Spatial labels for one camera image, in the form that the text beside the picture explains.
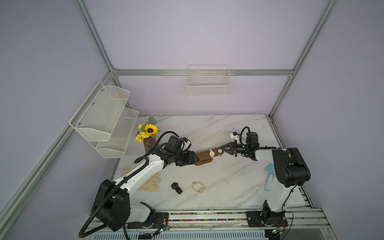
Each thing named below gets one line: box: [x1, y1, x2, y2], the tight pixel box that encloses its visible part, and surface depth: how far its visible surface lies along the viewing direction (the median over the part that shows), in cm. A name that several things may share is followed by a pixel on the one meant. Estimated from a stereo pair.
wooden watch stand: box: [194, 148, 221, 166], surface depth 91 cm
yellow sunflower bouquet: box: [134, 116, 161, 143], surface depth 82 cm
